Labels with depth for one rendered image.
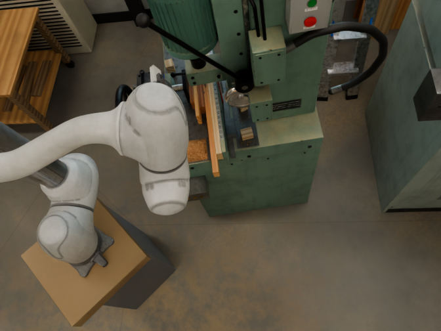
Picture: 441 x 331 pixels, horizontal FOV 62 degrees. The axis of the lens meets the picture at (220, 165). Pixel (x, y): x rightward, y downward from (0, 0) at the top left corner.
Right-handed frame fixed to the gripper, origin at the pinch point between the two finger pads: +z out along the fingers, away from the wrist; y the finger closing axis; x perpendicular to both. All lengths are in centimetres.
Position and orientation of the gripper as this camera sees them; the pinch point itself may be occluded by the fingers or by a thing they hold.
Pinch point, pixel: (155, 77)
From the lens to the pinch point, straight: 104.8
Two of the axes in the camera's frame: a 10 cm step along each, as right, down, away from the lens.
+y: 7.9, -4.6, -4.2
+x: -6.0, -3.8, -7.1
